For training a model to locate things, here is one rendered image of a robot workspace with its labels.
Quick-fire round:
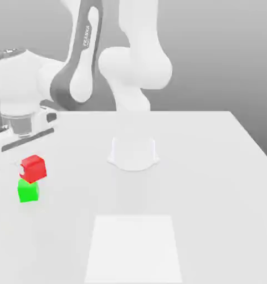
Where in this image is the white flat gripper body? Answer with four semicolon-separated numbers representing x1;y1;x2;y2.
0;127;55;172

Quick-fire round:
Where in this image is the small red cube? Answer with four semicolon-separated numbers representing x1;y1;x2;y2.
19;154;48;184

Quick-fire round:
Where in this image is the small green cube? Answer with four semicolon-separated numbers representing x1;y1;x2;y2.
17;178;40;204

